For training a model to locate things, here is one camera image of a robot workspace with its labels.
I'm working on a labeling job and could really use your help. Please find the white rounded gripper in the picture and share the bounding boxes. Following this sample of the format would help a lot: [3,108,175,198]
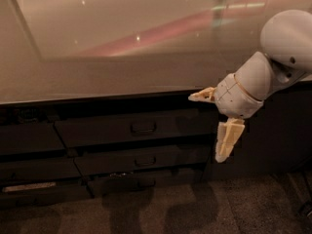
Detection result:
[188,73,263,163]

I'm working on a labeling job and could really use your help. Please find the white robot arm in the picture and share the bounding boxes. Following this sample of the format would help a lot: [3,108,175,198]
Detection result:
[188,10,312,163]

